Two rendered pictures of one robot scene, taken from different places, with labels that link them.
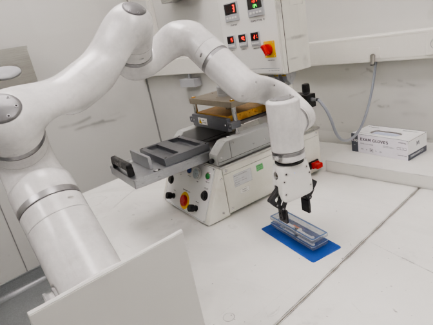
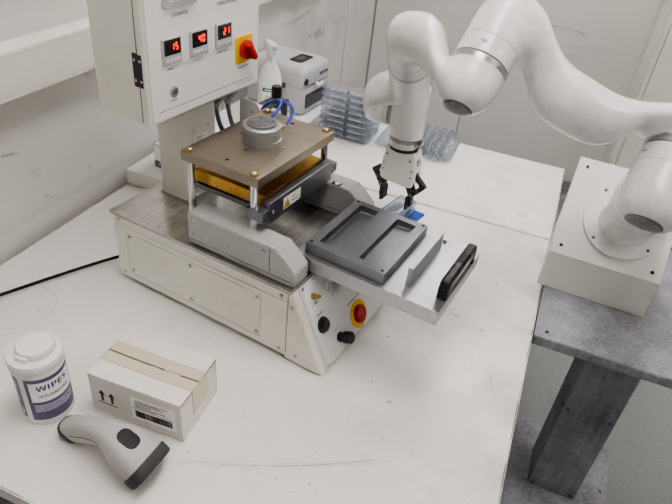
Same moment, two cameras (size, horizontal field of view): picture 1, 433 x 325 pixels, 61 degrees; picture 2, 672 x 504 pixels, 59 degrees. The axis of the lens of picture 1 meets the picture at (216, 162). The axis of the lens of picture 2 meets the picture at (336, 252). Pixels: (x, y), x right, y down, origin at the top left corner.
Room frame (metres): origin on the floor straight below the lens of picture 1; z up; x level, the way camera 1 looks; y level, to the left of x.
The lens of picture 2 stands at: (1.78, 0.91, 1.62)
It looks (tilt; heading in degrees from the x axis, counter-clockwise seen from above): 35 degrees down; 237
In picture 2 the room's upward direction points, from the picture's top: 7 degrees clockwise
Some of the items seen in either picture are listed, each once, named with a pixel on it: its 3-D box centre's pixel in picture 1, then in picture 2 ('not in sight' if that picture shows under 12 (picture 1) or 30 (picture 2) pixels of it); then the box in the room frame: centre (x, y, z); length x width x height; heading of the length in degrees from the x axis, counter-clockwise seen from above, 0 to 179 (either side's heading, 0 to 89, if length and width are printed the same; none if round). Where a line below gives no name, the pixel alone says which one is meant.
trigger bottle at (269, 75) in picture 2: not in sight; (270, 79); (0.95, -0.89, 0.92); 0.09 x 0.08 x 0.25; 83
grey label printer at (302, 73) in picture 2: not in sight; (289, 78); (0.83, -0.98, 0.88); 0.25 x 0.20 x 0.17; 122
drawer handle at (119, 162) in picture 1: (122, 165); (458, 270); (1.11, 0.29, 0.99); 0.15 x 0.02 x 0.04; 31
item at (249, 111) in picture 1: (231, 106); (263, 158); (1.33, -0.09, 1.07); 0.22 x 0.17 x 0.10; 31
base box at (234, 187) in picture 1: (241, 166); (266, 249); (1.31, -0.09, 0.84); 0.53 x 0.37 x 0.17; 121
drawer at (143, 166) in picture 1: (162, 157); (389, 252); (1.18, 0.18, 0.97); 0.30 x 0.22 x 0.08; 121
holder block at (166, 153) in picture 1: (173, 149); (368, 238); (1.20, 0.13, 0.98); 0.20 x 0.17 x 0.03; 31
